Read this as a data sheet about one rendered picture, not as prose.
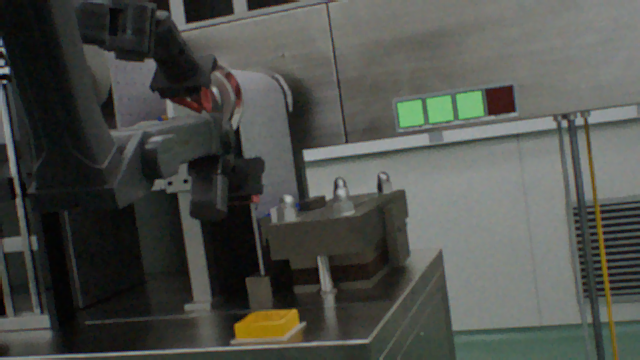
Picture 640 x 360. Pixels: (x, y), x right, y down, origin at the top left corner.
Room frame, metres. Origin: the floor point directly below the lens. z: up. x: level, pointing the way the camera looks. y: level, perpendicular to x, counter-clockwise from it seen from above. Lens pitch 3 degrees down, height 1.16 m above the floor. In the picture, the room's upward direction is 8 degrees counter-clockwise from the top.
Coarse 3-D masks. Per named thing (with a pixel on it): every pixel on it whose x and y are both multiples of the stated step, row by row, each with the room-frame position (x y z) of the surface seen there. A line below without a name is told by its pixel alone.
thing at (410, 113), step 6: (408, 102) 1.51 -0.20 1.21; (414, 102) 1.50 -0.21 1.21; (420, 102) 1.50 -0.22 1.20; (402, 108) 1.51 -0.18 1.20; (408, 108) 1.51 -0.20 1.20; (414, 108) 1.50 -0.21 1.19; (420, 108) 1.50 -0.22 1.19; (402, 114) 1.51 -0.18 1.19; (408, 114) 1.51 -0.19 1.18; (414, 114) 1.50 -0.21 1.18; (420, 114) 1.50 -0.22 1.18; (402, 120) 1.51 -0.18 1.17; (408, 120) 1.51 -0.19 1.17; (414, 120) 1.51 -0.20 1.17; (420, 120) 1.50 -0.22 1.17; (402, 126) 1.51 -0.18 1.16
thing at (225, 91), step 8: (216, 80) 1.28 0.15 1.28; (224, 80) 1.28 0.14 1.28; (224, 88) 1.27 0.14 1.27; (224, 96) 1.27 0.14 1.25; (232, 96) 1.27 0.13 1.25; (176, 104) 1.30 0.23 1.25; (224, 104) 1.27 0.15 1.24; (232, 104) 1.27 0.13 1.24; (176, 112) 1.30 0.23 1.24; (224, 112) 1.27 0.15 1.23; (232, 112) 1.28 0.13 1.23
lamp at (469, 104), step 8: (456, 96) 1.48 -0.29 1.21; (464, 96) 1.47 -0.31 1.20; (472, 96) 1.47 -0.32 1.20; (480, 96) 1.46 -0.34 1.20; (464, 104) 1.47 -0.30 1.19; (472, 104) 1.47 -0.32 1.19; (480, 104) 1.46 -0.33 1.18; (464, 112) 1.47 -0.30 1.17; (472, 112) 1.47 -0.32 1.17; (480, 112) 1.46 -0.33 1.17
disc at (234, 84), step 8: (216, 72) 1.29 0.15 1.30; (224, 72) 1.28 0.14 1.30; (232, 80) 1.28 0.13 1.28; (232, 88) 1.28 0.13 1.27; (240, 88) 1.27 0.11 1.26; (240, 96) 1.27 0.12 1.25; (168, 104) 1.32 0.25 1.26; (240, 104) 1.27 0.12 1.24; (168, 112) 1.32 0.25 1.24; (240, 112) 1.27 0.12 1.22; (232, 120) 1.28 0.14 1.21; (240, 120) 1.28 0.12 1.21
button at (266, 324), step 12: (264, 312) 1.05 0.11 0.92; (276, 312) 1.04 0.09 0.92; (288, 312) 1.03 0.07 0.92; (240, 324) 1.00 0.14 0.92; (252, 324) 0.99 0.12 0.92; (264, 324) 0.99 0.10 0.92; (276, 324) 0.98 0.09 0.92; (288, 324) 1.00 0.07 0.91; (240, 336) 1.00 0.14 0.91; (252, 336) 0.99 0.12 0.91; (264, 336) 0.99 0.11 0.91; (276, 336) 0.98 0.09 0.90
